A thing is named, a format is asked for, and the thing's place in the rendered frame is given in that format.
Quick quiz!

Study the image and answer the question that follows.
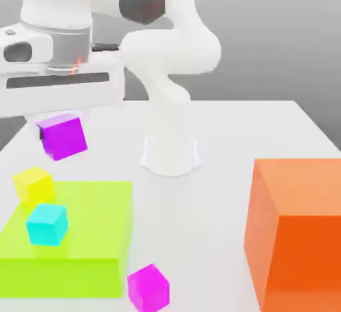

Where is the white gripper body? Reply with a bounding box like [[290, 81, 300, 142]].
[[0, 57, 126, 119]]

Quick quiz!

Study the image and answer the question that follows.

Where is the small purple cube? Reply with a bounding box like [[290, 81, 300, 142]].
[[36, 113, 89, 162]]

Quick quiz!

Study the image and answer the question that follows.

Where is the small yellow cube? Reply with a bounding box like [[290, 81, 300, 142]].
[[13, 166, 57, 205]]

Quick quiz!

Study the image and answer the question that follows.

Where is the small cyan cube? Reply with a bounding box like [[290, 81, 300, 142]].
[[25, 203, 69, 247]]

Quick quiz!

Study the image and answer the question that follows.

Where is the small magenta cube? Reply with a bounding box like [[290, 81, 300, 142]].
[[127, 263, 171, 312]]

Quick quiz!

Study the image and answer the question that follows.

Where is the large lime green box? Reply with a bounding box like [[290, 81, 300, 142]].
[[0, 180, 133, 299]]

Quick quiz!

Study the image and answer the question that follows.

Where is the large orange box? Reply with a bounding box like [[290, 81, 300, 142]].
[[244, 158, 341, 312]]

